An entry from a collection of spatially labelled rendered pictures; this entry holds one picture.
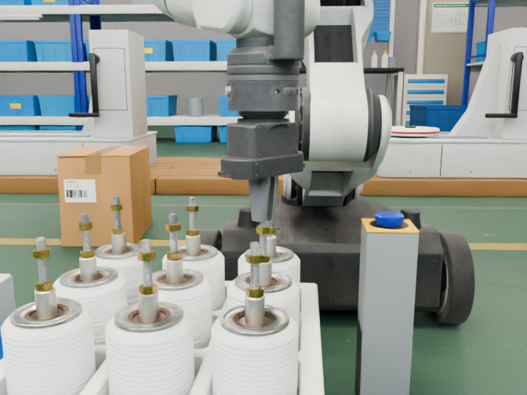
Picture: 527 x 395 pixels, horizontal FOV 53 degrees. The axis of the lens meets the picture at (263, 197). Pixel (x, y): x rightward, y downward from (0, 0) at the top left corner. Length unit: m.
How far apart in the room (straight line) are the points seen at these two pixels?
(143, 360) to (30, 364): 0.12
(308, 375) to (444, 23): 6.55
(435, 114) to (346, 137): 4.15
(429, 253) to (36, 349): 0.78
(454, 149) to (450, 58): 4.35
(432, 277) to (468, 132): 1.86
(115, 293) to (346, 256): 0.53
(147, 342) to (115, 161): 1.21
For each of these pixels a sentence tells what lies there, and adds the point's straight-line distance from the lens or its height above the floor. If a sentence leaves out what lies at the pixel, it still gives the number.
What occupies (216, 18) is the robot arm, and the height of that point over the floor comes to 0.58.
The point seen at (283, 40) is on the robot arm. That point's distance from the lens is 0.60.
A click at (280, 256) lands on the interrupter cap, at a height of 0.25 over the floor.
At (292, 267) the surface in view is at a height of 0.24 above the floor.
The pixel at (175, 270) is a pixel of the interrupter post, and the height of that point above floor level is 0.27.
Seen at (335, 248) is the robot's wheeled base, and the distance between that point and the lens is 1.09.
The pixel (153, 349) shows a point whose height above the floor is 0.24.
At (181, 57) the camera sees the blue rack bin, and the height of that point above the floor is 0.83.
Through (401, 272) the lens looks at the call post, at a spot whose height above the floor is 0.26.
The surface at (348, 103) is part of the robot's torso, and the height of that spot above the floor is 0.48.
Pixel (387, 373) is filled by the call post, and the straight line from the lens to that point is 0.80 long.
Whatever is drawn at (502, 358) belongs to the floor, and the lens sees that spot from 1.14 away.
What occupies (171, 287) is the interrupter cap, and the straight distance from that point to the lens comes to 0.68.
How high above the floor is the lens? 0.50
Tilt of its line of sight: 11 degrees down
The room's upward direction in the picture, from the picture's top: straight up
